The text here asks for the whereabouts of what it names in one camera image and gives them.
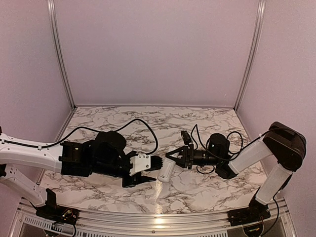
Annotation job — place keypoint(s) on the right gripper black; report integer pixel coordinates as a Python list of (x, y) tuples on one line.
[(187, 156)]

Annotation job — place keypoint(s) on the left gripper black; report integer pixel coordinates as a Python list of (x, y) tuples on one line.
[(138, 179)]

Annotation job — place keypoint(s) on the white remote control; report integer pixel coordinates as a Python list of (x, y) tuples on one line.
[(166, 170)]

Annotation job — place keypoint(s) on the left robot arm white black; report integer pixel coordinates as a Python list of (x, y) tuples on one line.
[(102, 155)]

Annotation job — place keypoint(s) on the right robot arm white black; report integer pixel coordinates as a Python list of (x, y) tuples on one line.
[(283, 143)]

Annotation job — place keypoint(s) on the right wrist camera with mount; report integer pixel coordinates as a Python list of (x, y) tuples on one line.
[(187, 139)]

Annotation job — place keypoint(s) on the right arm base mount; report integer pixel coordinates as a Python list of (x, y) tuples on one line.
[(248, 215)]

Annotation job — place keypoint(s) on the front aluminium frame rail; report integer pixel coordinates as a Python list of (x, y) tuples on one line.
[(93, 223)]

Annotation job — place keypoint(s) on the right rear aluminium post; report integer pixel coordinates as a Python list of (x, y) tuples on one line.
[(252, 53)]

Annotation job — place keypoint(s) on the aluminium post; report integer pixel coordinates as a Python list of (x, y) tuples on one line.
[(59, 54), (252, 53)]

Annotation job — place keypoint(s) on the left rear aluminium post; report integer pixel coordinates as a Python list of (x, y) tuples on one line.
[(59, 54)]

